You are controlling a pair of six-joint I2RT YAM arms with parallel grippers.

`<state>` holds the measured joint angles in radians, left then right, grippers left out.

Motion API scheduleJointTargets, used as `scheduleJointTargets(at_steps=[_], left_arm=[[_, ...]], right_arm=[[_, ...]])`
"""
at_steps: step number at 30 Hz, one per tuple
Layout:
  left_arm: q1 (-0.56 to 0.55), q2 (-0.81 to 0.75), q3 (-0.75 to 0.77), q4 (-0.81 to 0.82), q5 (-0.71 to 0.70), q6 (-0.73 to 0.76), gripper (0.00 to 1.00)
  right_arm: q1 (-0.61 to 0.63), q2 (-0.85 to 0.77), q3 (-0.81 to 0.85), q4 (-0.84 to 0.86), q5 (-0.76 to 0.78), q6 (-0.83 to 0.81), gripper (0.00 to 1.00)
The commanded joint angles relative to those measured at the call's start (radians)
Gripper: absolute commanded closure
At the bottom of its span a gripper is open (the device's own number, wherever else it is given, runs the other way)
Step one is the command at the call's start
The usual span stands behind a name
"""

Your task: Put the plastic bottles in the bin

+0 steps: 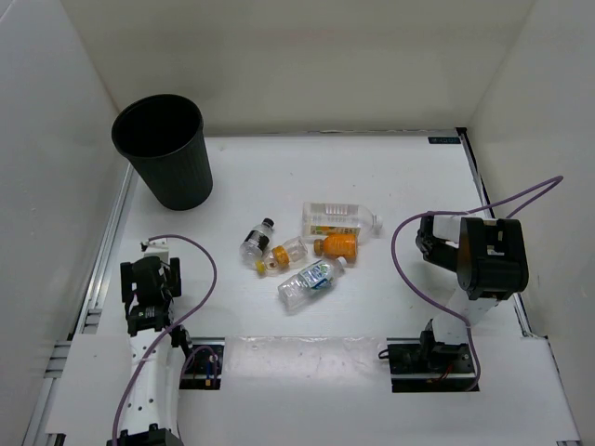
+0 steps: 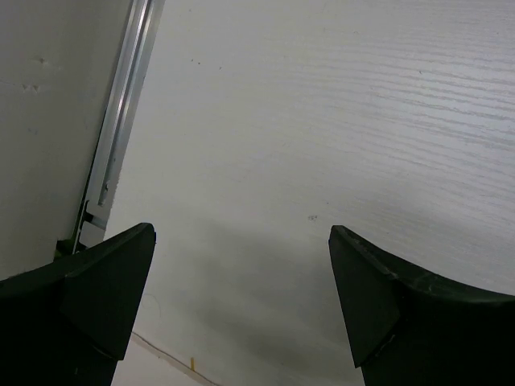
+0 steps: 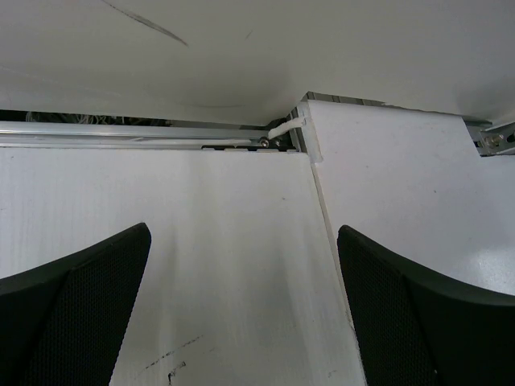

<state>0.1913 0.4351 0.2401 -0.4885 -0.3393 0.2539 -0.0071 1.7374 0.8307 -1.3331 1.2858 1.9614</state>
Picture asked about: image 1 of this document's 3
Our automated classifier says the orange juice bottle gold cap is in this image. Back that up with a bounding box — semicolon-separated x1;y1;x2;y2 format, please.
313;234;358;260

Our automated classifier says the small black-label clear bottle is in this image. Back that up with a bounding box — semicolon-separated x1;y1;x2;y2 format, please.
240;217;274;266

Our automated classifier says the clear water bottle green label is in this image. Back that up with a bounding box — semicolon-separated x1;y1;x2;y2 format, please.
278;257;348;313

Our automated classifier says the large square clear bottle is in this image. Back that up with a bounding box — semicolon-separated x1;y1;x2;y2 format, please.
301;203;383;243

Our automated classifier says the small clear bottle yellow cap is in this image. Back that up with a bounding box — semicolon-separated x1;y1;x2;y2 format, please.
255;237;308;276

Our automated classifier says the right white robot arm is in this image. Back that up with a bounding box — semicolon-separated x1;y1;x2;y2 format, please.
416;216;529;372

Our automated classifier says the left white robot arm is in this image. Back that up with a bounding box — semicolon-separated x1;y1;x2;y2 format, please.
107;256;195;445

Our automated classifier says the black plastic waste bin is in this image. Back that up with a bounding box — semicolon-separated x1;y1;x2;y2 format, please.
112;94;213;211

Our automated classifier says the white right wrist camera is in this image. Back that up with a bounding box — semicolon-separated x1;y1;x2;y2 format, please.
432;215;461;243

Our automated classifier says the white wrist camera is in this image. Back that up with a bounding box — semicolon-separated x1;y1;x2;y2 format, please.
140;238;169;264
432;215;461;243

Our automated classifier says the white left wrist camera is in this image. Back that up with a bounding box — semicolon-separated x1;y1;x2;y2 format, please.
140;238;169;264

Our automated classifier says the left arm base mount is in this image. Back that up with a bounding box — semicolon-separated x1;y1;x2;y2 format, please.
179;343;225;390

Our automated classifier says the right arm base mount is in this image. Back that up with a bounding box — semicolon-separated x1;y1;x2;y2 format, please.
377;340;480;393

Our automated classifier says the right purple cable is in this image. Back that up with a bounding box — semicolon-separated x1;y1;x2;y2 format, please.
390;176;564;391

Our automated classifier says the purple cable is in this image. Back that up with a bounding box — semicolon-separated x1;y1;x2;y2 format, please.
112;234;218;442
390;176;564;391

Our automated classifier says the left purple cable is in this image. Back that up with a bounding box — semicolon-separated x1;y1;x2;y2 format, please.
112;234;218;442

